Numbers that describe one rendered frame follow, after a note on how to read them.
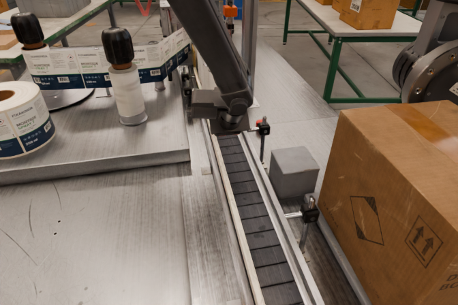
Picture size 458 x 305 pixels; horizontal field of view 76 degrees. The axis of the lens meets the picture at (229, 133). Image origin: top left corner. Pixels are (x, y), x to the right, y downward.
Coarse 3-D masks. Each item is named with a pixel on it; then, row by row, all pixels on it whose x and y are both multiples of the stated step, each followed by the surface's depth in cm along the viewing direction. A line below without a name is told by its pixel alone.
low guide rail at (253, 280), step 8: (200, 88) 111; (208, 120) 93; (216, 144) 82; (216, 152) 80; (224, 168) 74; (224, 176) 72; (224, 184) 70; (232, 200) 65; (232, 208) 63; (232, 216) 63; (240, 224) 60; (240, 232) 58; (240, 240) 57; (248, 248) 55; (248, 256) 54; (248, 264) 53; (248, 272) 52; (256, 280) 50; (256, 288) 49; (256, 296) 48; (256, 304) 48; (264, 304) 47
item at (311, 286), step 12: (252, 144) 74; (252, 156) 71; (264, 180) 64; (276, 204) 58; (288, 228) 54; (288, 240) 52; (300, 252) 50; (300, 264) 48; (312, 288) 45; (312, 300) 44
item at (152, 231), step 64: (256, 64) 153; (192, 128) 104; (320, 128) 104; (0, 192) 79; (64, 192) 79; (128, 192) 79; (192, 192) 79; (0, 256) 64; (64, 256) 64; (128, 256) 64; (192, 256) 64; (320, 256) 64
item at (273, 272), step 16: (208, 128) 101; (224, 144) 88; (240, 144) 88; (224, 160) 82; (240, 160) 82; (240, 176) 77; (240, 192) 72; (256, 192) 72; (240, 208) 68; (256, 208) 68; (256, 224) 64; (272, 224) 64; (256, 240) 61; (272, 240) 61; (256, 256) 58; (272, 256) 58; (256, 272) 55; (272, 272) 55; (288, 272) 55; (272, 288) 53; (288, 288) 53; (272, 304) 51; (288, 304) 51; (304, 304) 51
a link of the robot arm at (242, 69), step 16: (176, 0) 40; (192, 0) 40; (208, 0) 41; (192, 16) 42; (208, 16) 42; (192, 32) 45; (208, 32) 45; (224, 32) 47; (208, 48) 48; (224, 48) 48; (208, 64) 52; (224, 64) 51; (240, 64) 54; (224, 80) 55; (240, 80) 55; (224, 96) 58; (240, 96) 58
